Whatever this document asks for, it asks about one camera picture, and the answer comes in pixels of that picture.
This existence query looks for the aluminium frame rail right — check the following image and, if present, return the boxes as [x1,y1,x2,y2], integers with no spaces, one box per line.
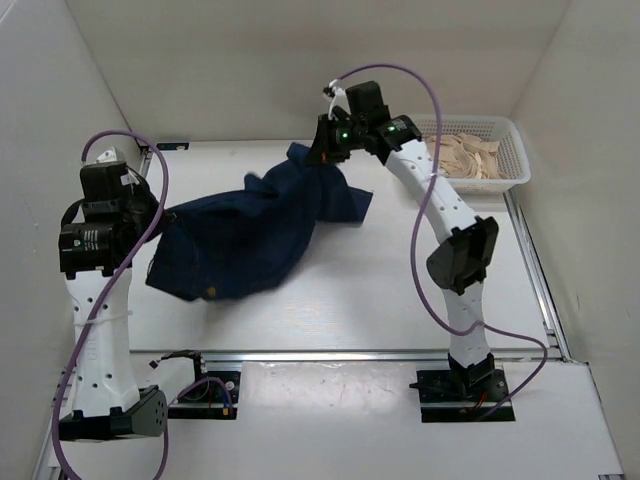
[503,191,573,362]

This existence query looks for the aluminium frame rail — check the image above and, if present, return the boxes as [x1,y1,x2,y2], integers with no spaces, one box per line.
[132,347,562,363]
[138,146,154,178]
[503,191,573,362]

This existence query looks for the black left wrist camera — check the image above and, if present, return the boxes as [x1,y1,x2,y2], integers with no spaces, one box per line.
[80,147,131,202]

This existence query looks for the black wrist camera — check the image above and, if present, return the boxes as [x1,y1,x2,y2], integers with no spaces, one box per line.
[80,147,131,202]
[345,81,388,116]

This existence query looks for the dark blue denim trousers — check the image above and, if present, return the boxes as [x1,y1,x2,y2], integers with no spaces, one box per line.
[146,143,373,301]

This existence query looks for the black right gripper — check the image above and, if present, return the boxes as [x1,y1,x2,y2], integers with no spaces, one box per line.
[304,113,367,165]

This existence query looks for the white plastic perforated basket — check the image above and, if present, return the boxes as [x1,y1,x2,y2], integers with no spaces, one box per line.
[439,115,531,195]

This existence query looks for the aluminium frame rail front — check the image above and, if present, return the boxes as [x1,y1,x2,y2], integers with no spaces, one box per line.
[132,347,562,363]

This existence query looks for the aluminium frame rail left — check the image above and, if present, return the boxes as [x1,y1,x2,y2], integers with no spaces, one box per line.
[138,146,154,178]

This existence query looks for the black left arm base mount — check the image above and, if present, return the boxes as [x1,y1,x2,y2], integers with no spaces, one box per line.
[146,350,241,420]

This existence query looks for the black label sticker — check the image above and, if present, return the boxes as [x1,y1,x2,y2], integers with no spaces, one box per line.
[156,142,190,151]

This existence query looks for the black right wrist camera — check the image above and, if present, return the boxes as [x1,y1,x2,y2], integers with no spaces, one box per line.
[345,81,388,116]

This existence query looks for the beige cloth in basket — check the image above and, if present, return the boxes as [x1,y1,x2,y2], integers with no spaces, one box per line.
[439,133,506,180]

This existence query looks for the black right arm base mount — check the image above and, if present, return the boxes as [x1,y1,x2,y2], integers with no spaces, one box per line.
[409,369,516,423]

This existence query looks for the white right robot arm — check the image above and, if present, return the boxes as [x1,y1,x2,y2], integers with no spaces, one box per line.
[306,107,498,401]

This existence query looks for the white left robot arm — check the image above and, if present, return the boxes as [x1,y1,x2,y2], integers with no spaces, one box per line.
[58,160,167,441]

